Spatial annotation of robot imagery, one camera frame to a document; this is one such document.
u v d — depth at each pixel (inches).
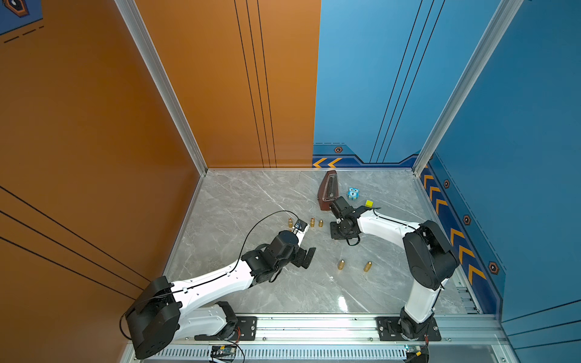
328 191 39.1
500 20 28.1
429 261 18.7
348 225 26.9
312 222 38.1
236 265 21.3
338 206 29.9
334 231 33.3
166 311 16.1
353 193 42.7
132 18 27.8
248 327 29.0
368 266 32.8
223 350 28.4
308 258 28.0
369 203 40.6
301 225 27.4
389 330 28.5
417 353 27.4
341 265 33.1
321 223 38.1
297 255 27.8
